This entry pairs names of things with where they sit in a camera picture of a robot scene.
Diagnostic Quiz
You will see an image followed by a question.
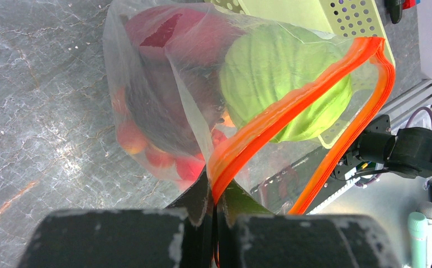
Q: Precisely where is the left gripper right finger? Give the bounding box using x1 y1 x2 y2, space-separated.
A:
217 182 400 267

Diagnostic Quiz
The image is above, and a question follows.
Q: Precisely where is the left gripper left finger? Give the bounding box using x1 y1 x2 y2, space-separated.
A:
18 172 213 267

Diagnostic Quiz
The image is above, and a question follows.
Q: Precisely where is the red lychee bunch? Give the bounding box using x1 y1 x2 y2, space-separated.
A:
112 87 227 182

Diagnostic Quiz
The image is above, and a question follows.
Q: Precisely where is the orange peach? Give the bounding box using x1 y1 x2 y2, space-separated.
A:
116 120 149 155

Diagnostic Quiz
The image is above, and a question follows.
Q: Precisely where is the dark red apple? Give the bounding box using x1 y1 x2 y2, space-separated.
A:
125 64 224 155

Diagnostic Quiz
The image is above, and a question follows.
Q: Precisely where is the clear zip top bag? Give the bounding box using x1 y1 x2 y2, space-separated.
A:
103 1 396 214

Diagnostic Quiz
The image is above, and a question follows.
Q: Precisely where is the green cabbage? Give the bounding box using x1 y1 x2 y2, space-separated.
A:
219 23 353 144

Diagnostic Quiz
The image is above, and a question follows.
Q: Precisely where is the teal microphone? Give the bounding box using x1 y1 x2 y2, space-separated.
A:
407 212 429 268

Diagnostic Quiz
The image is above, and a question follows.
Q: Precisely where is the green perforated plastic basket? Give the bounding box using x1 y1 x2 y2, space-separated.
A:
205 0 396 150

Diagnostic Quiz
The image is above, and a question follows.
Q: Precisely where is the colourful block stack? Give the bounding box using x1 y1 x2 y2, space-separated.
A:
402 0 421 10

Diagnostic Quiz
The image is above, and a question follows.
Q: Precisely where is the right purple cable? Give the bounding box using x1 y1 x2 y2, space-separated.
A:
404 106 432 134

